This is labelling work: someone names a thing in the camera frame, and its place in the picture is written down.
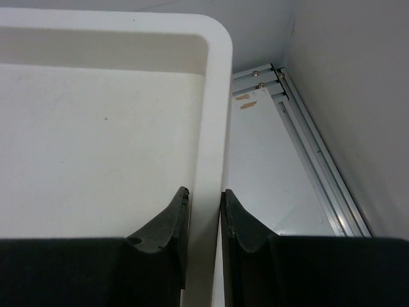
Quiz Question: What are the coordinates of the aluminium frame rail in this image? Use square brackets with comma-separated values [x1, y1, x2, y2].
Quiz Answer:
[232, 63, 288, 102]
[274, 68, 372, 237]

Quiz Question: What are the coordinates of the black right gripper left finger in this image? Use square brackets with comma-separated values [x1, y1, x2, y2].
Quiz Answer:
[1, 187, 190, 306]

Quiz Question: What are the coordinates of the aluminium frame rail right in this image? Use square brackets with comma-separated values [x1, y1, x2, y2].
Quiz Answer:
[274, 68, 372, 237]

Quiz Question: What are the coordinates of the white three-drawer storage box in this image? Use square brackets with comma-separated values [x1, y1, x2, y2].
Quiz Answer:
[1, 8, 233, 306]

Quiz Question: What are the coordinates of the aluminium frame rail back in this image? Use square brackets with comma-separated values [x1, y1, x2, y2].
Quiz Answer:
[232, 63, 288, 102]

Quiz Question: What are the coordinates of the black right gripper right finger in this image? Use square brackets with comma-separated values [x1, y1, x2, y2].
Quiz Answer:
[220, 190, 408, 306]

